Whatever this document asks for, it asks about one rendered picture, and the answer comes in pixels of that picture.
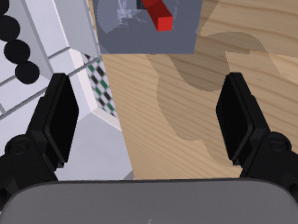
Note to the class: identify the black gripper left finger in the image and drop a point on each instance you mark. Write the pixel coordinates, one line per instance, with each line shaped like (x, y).
(33, 157)

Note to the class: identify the red rectangular peg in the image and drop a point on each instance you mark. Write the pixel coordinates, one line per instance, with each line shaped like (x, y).
(159, 14)

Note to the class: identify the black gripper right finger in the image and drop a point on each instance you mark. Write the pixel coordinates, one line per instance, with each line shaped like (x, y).
(248, 140)

